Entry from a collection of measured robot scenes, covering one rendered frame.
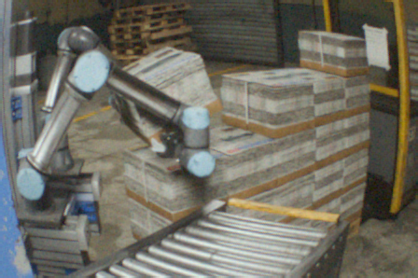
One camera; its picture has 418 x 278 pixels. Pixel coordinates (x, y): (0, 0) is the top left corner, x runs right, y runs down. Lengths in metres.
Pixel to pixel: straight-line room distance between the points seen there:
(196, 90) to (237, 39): 8.17
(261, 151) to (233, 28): 7.76
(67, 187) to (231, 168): 0.73
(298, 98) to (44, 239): 1.43
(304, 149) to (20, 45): 1.55
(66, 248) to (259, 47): 8.38
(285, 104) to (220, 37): 7.83
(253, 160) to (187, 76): 0.62
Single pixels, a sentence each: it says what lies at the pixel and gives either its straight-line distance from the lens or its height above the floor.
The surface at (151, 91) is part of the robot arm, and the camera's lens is 1.76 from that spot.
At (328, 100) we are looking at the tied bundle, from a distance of 2.80.
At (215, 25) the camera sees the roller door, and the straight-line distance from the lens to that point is 10.37.
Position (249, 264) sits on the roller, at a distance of 1.52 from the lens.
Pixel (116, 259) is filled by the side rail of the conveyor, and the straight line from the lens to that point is 1.54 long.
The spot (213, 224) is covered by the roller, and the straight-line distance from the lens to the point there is 1.78.
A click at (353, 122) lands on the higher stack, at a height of 0.79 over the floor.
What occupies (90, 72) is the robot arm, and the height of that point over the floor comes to 1.32.
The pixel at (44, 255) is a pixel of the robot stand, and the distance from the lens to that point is 1.92.
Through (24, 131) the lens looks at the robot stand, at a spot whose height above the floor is 1.07.
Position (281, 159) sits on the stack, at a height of 0.73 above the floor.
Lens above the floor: 1.54
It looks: 16 degrees down
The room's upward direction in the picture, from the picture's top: 2 degrees counter-clockwise
